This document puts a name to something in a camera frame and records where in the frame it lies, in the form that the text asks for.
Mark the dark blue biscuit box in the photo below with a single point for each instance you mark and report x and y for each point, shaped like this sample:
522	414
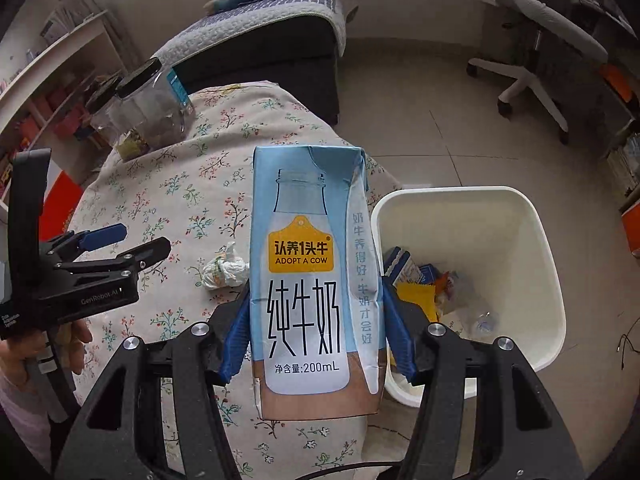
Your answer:
400	265

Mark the clear jar black lid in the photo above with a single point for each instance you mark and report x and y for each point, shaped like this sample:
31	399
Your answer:
112	125
150	105

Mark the orange paper bag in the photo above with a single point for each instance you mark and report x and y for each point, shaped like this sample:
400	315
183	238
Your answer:
631	232

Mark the cream waste bin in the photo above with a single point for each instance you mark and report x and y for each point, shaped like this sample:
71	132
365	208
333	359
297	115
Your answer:
475	230

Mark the yellow snack packet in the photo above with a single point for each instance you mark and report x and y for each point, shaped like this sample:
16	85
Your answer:
417	302

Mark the person's left hand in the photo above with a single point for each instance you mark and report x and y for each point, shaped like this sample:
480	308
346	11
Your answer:
75	342

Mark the crumpled white tissue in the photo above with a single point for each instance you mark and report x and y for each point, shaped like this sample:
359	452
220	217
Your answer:
225	267

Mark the person's left forearm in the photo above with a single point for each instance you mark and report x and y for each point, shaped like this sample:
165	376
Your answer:
20	410

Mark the floral tablecloth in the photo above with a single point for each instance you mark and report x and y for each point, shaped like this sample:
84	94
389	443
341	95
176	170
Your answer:
200	190

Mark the light blue milk carton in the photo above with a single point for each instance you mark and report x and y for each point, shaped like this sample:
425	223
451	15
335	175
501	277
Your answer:
305	260

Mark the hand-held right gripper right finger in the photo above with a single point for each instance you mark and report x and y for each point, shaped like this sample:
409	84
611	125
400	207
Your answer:
397	330

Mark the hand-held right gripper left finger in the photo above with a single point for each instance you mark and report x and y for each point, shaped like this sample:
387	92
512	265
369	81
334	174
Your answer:
237	340

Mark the grey quilted cover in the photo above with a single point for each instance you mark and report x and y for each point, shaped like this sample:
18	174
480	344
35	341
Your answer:
260	25

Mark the crushed clear plastic bottle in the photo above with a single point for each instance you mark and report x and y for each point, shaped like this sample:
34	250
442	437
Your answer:
482	322

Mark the red and white box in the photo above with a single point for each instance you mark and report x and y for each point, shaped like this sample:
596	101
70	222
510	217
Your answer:
60	205

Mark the wooden desk with shelves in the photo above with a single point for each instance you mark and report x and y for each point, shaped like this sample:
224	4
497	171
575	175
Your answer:
620	60

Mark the grey office chair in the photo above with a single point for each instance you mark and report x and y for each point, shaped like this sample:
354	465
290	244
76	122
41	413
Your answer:
540	25

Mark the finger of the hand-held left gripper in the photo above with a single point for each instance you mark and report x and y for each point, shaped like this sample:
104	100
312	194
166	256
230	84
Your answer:
145	256
105	234

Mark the white low bookshelf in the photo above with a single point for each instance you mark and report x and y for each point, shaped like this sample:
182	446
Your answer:
60	60

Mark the dark ottoman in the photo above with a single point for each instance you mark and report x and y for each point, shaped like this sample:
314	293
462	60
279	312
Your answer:
280	70

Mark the orange folder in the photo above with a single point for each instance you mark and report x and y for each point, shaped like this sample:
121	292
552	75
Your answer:
616	82

